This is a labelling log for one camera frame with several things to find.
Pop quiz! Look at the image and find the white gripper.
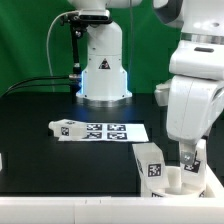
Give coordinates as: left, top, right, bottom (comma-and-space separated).
154, 41, 224, 165

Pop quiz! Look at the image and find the white round stool seat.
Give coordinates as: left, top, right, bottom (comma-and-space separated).
141, 166, 205, 199

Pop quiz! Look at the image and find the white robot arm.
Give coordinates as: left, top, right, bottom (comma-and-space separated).
67, 0, 224, 165

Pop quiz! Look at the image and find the white L-shaped fence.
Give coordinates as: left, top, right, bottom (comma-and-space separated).
0, 170, 224, 224

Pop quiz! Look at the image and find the white marker sheet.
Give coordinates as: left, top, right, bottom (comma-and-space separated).
58, 123, 150, 144

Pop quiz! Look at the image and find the black camera stand pole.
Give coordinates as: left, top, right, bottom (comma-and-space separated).
70, 26, 82, 102

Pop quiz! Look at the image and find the black cable upper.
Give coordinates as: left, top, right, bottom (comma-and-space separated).
6, 76, 82, 93

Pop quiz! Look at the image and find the black cable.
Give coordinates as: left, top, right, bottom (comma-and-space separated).
6, 76, 82, 93
0, 83, 82, 100

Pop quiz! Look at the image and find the black camera on stand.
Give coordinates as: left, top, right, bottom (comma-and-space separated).
60, 9, 112, 25

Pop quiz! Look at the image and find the grey camera cable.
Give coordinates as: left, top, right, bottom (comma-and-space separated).
45, 11, 80, 94

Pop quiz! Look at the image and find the black cable lower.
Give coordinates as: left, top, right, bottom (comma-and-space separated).
0, 83, 82, 100

